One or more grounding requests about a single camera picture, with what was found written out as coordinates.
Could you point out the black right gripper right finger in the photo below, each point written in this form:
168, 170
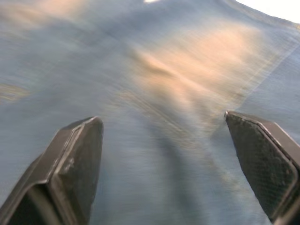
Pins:
264, 159

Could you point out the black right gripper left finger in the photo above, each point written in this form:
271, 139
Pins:
70, 168

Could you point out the blue denim shorts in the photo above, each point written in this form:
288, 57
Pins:
150, 82

